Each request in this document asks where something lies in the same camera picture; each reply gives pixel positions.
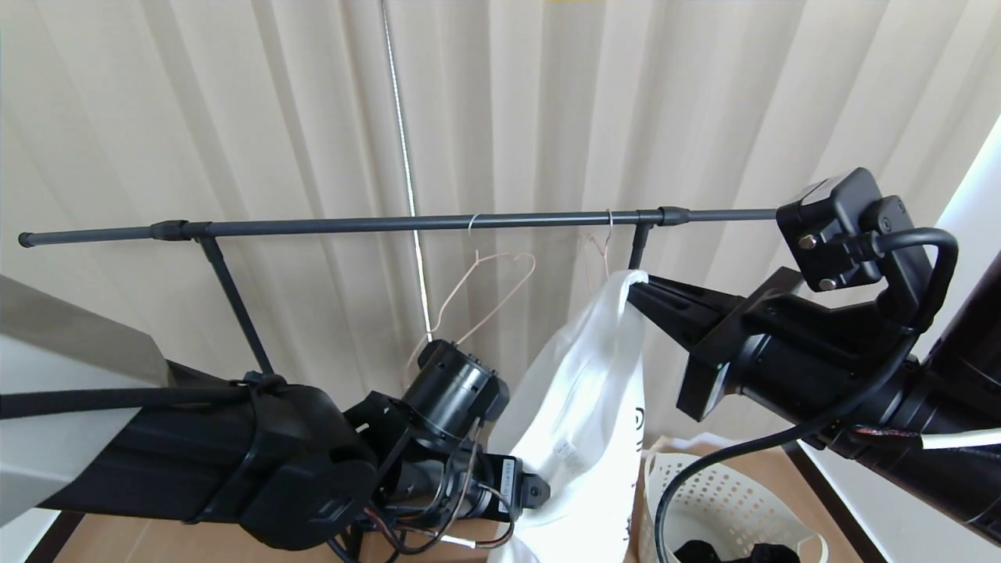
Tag black cable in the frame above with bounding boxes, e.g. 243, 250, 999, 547
653, 227, 960, 563

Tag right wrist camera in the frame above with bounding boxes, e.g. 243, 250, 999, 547
776, 167, 935, 329

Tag white printed t-shirt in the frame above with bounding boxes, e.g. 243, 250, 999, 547
485, 270, 650, 563

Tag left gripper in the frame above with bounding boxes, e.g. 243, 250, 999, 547
391, 454, 552, 523

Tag beige curtain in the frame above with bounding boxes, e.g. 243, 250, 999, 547
0, 0, 1001, 462

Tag black clothes rack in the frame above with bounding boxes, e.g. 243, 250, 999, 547
17, 206, 779, 376

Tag black shorts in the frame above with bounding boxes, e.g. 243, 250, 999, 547
674, 540, 798, 563

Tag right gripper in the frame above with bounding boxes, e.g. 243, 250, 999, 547
630, 268, 920, 439

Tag white laundry basket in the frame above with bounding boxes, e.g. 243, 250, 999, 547
637, 450, 830, 563

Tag pink clothes hanger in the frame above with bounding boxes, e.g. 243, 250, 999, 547
403, 213, 538, 376
583, 210, 619, 290

